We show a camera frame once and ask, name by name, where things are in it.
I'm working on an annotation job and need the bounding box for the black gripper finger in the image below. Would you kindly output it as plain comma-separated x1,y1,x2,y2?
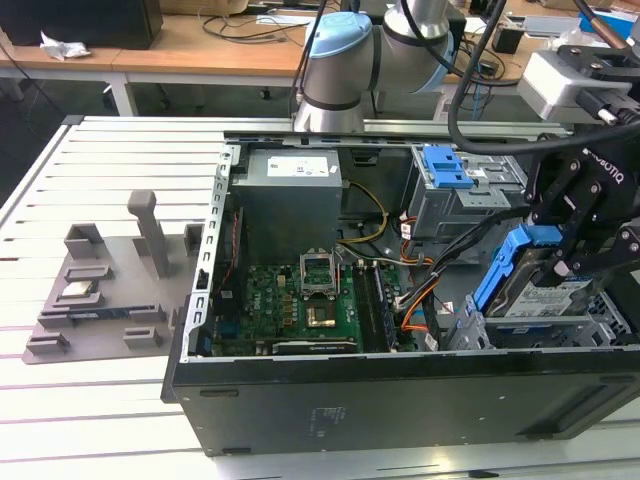
522,148,602,288
561,221,640,287

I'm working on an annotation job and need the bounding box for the hard disk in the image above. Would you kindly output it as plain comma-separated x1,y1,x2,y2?
472,223,601,321

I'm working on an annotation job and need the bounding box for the grey metal disk bay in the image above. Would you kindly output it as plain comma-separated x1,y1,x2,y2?
444,293,631,351

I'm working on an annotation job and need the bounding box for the grey metal drive cage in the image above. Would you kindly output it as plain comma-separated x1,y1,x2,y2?
407,144,532,242

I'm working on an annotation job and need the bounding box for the blue drive cage latch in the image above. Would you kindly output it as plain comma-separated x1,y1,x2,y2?
422,144,474,190

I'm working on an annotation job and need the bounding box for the clear plastic bag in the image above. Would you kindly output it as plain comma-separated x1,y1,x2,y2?
546,27,587,52

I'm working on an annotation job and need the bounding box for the small black box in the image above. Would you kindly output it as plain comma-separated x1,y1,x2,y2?
492,24,526,55

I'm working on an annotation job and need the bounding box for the grey tray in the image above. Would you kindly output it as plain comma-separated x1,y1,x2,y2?
524,14,582,38

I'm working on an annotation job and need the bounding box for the blue cardboard box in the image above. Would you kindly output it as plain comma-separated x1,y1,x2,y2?
578,7,640,41

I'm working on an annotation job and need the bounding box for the black desktop computer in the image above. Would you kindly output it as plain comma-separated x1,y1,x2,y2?
446,7,469,51

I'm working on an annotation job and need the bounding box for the black RAM slot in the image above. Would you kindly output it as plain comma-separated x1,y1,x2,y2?
353,263,381,352
367,264,396,351

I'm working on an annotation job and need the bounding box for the metal socket cover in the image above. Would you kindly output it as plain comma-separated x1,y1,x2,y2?
298,248,337,301

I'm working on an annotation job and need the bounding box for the CPU socket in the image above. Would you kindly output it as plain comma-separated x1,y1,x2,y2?
303,299,341,331

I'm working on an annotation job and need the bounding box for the grey power supply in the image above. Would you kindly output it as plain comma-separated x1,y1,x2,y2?
230,148,344,251

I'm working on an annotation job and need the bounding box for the black graphics card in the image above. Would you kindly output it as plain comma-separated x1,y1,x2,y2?
272,339,359,356

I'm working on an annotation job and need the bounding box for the black open PC case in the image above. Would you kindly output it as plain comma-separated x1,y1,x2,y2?
159,130,640,457

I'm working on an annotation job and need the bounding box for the green motherboard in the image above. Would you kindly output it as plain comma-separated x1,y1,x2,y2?
214,262,401,356

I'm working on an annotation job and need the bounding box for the brown cardboard box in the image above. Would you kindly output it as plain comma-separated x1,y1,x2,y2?
162,0,250,16

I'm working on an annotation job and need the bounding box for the wooden desk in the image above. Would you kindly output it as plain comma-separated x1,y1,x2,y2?
0,12,640,119

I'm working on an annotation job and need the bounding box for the RAM stick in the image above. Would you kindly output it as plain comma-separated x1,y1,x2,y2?
42,308,151,323

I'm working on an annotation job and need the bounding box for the silver CPU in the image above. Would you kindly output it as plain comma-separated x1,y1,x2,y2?
61,280,99,300

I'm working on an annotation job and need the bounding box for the black computer tower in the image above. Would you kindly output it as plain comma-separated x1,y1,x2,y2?
0,0,164,51

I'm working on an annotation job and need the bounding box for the crumpled white paper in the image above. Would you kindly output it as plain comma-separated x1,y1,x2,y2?
39,30,94,62

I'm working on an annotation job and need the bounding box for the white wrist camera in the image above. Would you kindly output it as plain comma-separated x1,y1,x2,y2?
518,43,640,126

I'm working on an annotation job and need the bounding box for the black cable bundle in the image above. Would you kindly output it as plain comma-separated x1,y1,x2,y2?
394,207,532,311

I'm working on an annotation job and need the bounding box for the thick black gripper cable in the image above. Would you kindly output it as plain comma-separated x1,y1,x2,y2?
446,0,576,156

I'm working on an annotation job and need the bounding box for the yellow wire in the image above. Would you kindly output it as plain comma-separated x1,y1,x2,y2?
342,182,389,246

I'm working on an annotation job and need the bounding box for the orange flat wire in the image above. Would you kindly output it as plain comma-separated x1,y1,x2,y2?
399,307,431,334

